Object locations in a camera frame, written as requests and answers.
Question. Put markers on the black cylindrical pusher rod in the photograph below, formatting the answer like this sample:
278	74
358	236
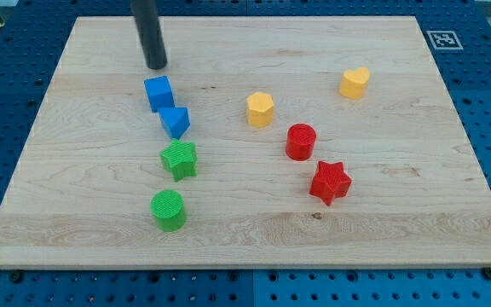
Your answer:
146	16

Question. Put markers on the blue cube block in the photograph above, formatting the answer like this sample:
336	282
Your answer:
159	93

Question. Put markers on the yellow hexagon block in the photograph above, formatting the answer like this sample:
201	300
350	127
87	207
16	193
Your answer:
260	109

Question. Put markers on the blue triangular prism block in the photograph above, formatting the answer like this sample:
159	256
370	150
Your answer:
175	121

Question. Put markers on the green star block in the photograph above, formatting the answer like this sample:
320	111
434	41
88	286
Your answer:
179	159

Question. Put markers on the green cylinder block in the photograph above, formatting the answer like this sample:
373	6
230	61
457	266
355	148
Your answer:
168	210

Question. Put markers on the light wooden board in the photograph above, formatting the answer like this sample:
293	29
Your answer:
80	194

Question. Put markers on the red cylinder block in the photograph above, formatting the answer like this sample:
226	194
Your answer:
300	141

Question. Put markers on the yellow heart block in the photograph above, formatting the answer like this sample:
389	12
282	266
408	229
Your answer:
354	83

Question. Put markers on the red star block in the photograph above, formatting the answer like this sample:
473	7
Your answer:
330	182

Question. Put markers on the white fiducial marker tag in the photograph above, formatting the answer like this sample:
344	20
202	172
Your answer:
444	40

